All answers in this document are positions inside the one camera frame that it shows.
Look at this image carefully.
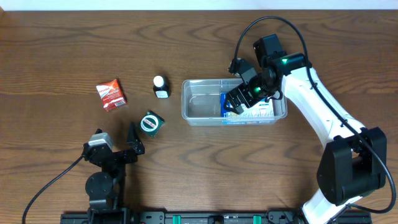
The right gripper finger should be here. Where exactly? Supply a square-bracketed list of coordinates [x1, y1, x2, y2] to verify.
[223, 88, 244, 114]
[228, 58, 257, 83]

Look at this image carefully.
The blue white medicine box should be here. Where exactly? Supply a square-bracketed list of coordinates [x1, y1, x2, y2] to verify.
[220, 92, 275, 125]

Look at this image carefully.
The white Panadol box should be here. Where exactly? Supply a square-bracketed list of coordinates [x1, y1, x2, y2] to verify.
[245, 99, 274, 116]

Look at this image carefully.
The clear plastic container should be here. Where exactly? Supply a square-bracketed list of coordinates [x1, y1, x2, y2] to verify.
[182, 78, 287, 126]

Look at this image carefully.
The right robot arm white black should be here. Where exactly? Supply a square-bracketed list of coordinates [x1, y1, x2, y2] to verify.
[165, 50, 392, 223]

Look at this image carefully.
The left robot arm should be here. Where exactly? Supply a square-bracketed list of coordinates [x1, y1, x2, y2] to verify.
[81, 129, 137, 224]

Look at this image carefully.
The green box round label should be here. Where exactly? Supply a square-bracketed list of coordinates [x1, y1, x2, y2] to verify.
[139, 110, 165, 138]

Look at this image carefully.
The red Panadol ActiFast box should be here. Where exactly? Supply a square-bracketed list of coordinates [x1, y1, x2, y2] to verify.
[96, 79, 127, 111]

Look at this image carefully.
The dark syrup bottle white cap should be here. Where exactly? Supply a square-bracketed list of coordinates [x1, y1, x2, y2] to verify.
[153, 75, 170, 99]

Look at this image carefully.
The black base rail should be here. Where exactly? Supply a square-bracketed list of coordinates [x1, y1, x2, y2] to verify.
[60, 208, 373, 224]

